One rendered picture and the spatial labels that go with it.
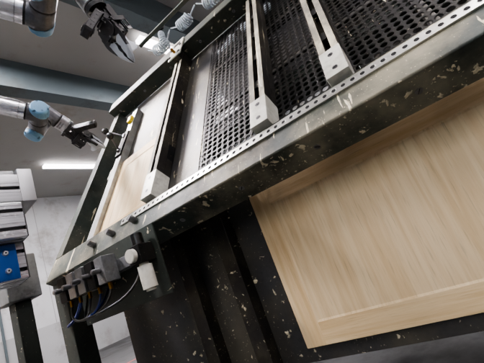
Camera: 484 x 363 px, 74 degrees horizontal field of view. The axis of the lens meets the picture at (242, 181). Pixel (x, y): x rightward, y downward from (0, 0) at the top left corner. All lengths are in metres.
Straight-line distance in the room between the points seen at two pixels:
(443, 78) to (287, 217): 0.60
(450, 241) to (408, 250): 0.10
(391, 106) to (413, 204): 0.31
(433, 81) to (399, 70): 0.07
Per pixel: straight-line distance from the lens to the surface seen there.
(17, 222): 0.94
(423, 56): 0.82
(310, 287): 1.11
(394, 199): 1.01
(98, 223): 1.59
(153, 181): 1.24
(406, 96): 0.83
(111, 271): 1.19
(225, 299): 1.32
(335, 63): 0.92
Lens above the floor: 0.56
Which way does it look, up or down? 14 degrees up
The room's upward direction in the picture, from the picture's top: 21 degrees counter-clockwise
